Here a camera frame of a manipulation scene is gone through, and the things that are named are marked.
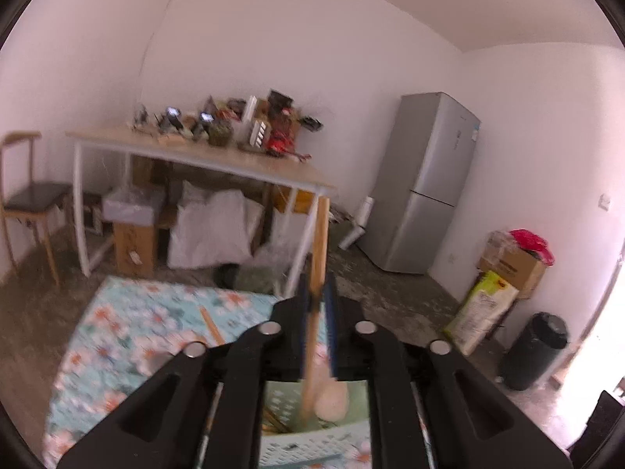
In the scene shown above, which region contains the white woven sack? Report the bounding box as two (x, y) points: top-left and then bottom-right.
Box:
(168, 181), (264, 269)

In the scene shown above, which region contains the wooden chair with dark seat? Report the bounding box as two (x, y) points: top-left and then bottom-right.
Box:
(0, 131), (74, 286)

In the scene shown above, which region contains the metal canister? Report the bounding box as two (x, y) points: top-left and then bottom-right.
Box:
(246, 120), (271, 150)

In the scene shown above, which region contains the floral blue blanket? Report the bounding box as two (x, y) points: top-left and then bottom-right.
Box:
(43, 276), (440, 469)

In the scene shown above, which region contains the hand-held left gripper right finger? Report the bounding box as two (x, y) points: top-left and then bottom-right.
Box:
(327, 274), (572, 469)

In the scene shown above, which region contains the brown cardboard box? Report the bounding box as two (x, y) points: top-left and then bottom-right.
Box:
(113, 222), (158, 277)

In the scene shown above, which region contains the single bamboo chopstick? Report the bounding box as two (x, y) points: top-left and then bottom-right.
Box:
(198, 306), (226, 346)
(299, 195), (332, 423)

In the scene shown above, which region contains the printed rice bag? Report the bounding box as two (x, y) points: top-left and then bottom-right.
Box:
(443, 270), (519, 356)

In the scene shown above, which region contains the white tube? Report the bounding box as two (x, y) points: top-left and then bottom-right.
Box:
(339, 196), (376, 250)

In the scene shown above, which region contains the clear plastic storage box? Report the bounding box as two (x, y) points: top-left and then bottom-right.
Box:
(102, 186), (166, 226)

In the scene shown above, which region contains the red-label drink bottle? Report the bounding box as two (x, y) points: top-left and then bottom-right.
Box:
(266, 122), (294, 157)

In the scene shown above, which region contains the white ceramic spoon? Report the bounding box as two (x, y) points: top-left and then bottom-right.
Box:
(312, 347), (350, 421)

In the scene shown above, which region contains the white-legged table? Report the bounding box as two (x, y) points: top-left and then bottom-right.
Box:
(66, 126), (338, 299)

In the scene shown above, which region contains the black device with screen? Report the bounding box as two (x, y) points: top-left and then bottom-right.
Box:
(161, 106), (184, 132)
(193, 112), (216, 140)

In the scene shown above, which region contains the grey fridge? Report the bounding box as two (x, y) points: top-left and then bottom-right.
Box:
(359, 91), (482, 274)

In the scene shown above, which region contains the black trash can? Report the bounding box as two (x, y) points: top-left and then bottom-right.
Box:
(500, 311), (570, 392)

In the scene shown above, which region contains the cardboard box with dark lid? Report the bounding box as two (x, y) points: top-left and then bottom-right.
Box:
(268, 89), (295, 118)

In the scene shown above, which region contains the green glass jar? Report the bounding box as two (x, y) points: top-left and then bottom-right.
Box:
(207, 120), (234, 147)

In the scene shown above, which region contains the cardboard box with red cloth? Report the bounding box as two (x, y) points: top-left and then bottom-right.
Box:
(479, 229), (555, 299)

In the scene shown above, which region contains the green and white plastic bag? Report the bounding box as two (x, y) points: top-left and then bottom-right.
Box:
(234, 244), (294, 296)

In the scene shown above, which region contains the green plastic utensil basket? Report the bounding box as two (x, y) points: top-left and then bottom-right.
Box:
(259, 381), (372, 469)

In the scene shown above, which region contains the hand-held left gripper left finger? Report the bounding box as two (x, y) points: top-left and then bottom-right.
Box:
(59, 276), (313, 469)

